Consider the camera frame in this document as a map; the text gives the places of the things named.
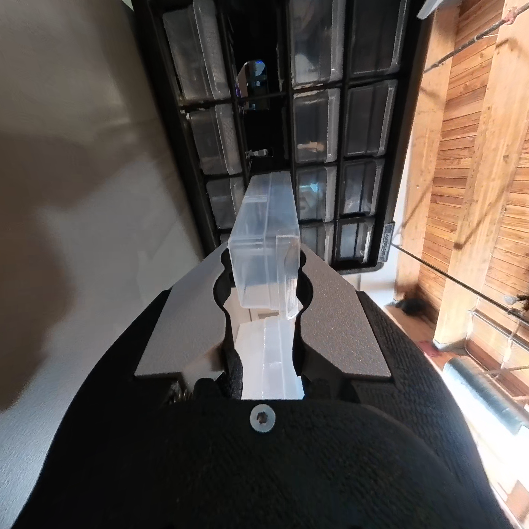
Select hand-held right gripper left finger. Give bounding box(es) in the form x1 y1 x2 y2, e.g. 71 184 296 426
134 244 240 391

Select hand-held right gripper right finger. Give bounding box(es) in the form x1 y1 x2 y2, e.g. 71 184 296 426
294 247 392 383

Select clear plastic storage bin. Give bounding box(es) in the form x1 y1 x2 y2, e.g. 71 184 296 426
236 317 305 401

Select clear plastic drawer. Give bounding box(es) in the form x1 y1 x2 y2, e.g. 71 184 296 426
228 173 302 322

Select black drawer cabinet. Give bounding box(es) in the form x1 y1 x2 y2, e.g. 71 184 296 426
132 0 432 274

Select rows of clear cabinet drawers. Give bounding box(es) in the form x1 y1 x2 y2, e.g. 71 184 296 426
162 0 409 264

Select silver air duct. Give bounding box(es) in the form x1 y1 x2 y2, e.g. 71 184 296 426
442 357 529 435

